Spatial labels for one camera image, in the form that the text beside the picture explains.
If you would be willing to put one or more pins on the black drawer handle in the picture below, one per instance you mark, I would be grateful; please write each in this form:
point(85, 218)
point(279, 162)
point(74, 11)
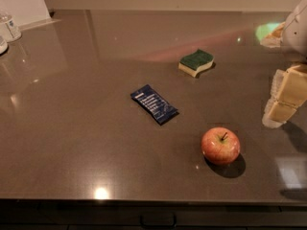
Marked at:
point(159, 220)

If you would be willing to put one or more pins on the clear plastic water bottle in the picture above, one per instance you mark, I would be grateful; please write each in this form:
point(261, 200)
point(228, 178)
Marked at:
point(8, 29)

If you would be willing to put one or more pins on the green yellow sponge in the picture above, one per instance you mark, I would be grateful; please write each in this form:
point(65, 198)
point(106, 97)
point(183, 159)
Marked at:
point(195, 63)

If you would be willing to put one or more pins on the white container at left edge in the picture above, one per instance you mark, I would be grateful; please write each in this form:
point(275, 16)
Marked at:
point(3, 45)

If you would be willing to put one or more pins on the red apple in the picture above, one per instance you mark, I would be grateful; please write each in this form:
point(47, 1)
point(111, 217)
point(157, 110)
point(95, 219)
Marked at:
point(220, 146)

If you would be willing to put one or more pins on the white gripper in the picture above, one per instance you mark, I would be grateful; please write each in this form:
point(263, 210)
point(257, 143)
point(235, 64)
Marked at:
point(295, 33)

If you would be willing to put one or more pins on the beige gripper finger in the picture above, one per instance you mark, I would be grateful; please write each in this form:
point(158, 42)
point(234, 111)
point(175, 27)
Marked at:
point(276, 114)

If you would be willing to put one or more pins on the chip bag in background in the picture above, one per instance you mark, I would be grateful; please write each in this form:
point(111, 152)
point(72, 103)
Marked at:
point(269, 35)

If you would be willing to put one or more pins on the blue rxbar wrapper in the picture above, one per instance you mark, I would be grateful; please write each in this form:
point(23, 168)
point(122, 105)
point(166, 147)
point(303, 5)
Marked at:
point(154, 104)

